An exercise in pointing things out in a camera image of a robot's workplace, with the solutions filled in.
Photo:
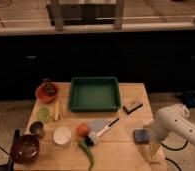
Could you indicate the green plastic tray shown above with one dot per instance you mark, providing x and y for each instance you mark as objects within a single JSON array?
[{"x": 94, "y": 94}]

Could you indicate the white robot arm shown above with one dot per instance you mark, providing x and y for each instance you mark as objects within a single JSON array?
[{"x": 173, "y": 118}]

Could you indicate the orange plate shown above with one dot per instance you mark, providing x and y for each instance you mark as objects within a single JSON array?
[{"x": 42, "y": 96}]

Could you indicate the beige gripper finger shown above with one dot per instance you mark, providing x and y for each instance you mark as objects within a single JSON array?
[{"x": 153, "y": 148}]

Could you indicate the dark grape bunch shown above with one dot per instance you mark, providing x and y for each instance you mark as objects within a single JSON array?
[{"x": 48, "y": 87}]

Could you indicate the green chili pepper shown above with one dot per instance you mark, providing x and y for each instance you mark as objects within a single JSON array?
[{"x": 88, "y": 152}]

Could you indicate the blue sponge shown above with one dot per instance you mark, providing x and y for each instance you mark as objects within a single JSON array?
[{"x": 141, "y": 136}]

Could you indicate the red tomato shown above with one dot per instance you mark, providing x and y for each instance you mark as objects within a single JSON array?
[{"x": 82, "y": 130}]

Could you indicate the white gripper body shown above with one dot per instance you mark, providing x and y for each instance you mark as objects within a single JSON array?
[{"x": 156, "y": 132}]

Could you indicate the grey cleaver knife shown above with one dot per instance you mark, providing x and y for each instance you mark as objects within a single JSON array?
[{"x": 97, "y": 128}]

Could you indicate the dark red bowl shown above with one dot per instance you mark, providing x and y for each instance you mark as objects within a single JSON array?
[{"x": 25, "y": 149}]

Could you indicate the yellow banana slice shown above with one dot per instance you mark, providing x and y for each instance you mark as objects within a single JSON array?
[{"x": 56, "y": 111}]

